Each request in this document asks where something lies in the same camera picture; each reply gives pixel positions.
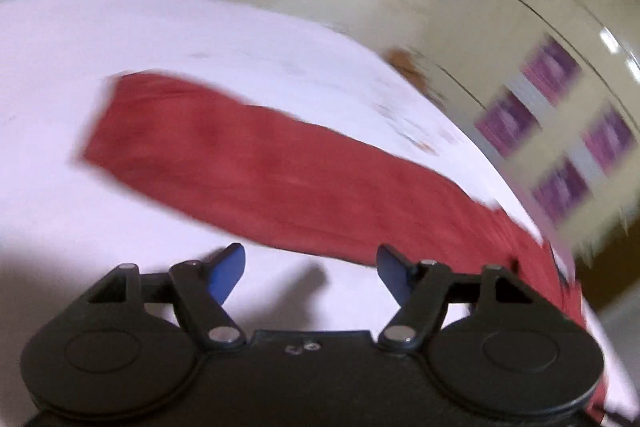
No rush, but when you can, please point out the floral white bed sheet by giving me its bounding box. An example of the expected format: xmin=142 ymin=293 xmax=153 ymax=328
xmin=0 ymin=0 xmax=632 ymax=427

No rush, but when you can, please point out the purple wall poster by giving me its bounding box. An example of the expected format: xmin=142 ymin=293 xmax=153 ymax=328
xmin=475 ymin=91 xmax=542 ymax=158
xmin=582 ymin=106 xmax=639 ymax=176
xmin=531 ymin=156 xmax=592 ymax=224
xmin=520 ymin=34 xmax=584 ymax=106

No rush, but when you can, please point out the red puffer jacket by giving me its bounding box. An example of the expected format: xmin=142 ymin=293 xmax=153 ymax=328
xmin=82 ymin=72 xmax=611 ymax=418

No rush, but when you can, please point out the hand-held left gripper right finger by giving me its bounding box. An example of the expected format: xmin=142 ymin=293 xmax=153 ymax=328
xmin=376 ymin=243 xmax=541 ymax=353

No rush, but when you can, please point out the brown folded cloth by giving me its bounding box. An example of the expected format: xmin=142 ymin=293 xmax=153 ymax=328
xmin=386 ymin=47 xmax=432 ymax=94

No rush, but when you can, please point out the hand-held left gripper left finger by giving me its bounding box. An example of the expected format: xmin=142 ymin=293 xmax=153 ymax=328
xmin=85 ymin=243 xmax=247 ymax=352

